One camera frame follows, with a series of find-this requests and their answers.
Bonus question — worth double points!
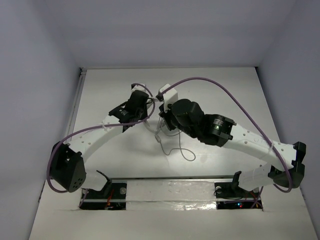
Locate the white over-ear headphones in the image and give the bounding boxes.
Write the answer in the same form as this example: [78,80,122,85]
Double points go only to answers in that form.
[143,117,164,135]

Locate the purple cable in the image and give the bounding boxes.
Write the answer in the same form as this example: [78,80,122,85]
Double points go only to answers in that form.
[162,76,295,210]
[46,83,155,193]

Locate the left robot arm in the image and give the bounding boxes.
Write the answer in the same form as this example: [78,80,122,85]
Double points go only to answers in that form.
[48,90,151,197]

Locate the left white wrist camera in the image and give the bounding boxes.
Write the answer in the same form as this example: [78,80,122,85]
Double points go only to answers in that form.
[131,83,147,93]

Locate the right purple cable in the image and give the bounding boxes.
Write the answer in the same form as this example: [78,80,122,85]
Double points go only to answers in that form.
[162,76,295,210]

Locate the grey headphone cable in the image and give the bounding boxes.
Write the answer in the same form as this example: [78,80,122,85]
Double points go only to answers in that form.
[154,117,196,162]

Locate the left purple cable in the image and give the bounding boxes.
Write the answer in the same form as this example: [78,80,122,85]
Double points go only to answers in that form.
[46,83,155,193]

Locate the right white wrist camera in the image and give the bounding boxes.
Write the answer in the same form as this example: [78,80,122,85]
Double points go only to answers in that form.
[156,83,179,106]

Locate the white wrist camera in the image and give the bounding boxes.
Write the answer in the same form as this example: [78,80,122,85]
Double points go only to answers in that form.
[131,83,147,93]
[156,83,179,106]

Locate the aluminium side rail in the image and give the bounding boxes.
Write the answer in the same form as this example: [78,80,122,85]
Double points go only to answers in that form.
[64,67,87,137]

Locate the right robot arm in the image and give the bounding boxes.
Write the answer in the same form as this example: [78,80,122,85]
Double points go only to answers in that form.
[159,99,307,197]

